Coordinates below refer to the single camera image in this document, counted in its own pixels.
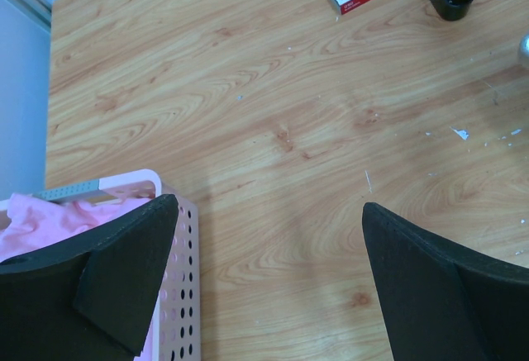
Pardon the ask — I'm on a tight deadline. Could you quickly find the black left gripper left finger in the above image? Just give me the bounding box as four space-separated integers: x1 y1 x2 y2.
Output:
1 194 179 360

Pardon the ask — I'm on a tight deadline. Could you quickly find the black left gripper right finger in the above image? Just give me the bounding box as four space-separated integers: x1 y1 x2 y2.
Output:
362 202 528 360

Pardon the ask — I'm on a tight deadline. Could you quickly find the pink cloth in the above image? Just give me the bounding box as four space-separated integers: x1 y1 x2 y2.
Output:
1 193 149 261

